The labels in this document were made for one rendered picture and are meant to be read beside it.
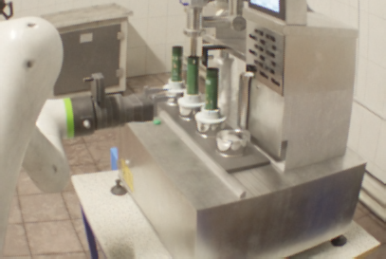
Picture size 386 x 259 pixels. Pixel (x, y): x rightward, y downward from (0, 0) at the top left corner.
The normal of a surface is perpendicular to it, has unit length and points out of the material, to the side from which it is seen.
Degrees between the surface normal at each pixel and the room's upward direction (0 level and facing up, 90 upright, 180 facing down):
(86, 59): 91
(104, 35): 90
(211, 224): 90
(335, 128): 90
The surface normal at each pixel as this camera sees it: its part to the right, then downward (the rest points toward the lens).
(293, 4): 0.40, 0.36
